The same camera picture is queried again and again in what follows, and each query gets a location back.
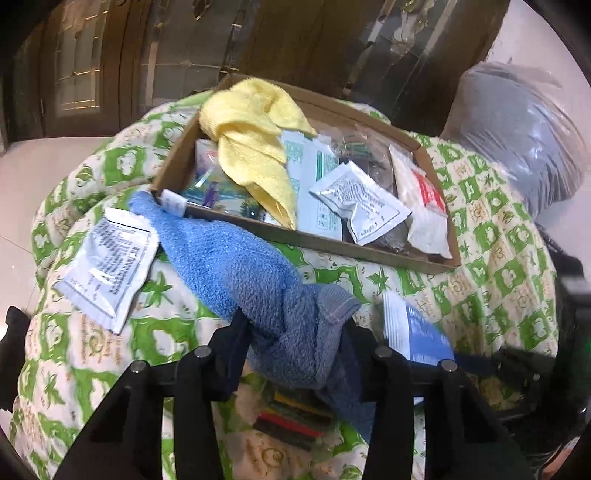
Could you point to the white printed sachet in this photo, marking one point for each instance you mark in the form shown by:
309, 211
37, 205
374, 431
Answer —
360, 203
106, 267

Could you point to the yellow towel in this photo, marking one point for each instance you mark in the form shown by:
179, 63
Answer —
249, 138

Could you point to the dark object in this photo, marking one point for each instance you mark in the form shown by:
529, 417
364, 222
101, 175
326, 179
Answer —
14, 344

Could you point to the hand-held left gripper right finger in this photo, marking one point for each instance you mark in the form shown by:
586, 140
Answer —
356, 357

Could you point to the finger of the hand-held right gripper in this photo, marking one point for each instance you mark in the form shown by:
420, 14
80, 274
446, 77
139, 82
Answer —
512, 399
478, 361

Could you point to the blue towel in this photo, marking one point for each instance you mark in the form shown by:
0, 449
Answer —
231, 267

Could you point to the colourful printed packet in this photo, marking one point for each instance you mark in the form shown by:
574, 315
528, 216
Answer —
212, 194

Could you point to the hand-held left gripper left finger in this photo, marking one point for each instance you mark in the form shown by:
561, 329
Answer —
230, 357

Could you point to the shallow cardboard box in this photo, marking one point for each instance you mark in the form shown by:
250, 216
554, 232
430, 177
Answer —
314, 242

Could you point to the wooden cabinet doors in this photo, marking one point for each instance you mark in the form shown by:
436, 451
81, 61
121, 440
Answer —
92, 69

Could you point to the plastic-wrapped grey bundle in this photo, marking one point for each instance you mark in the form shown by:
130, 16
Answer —
517, 138

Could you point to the blue and white packet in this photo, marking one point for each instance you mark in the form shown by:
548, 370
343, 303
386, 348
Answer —
415, 327

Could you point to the red and white wipe packet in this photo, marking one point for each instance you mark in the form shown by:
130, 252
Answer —
425, 221

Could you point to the grey cloth in clear bag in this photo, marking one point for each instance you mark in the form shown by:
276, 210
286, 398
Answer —
369, 154

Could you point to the green printed blanket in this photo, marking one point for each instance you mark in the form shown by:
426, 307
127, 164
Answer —
485, 230

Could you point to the green and white packet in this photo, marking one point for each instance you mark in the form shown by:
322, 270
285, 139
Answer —
325, 221
298, 154

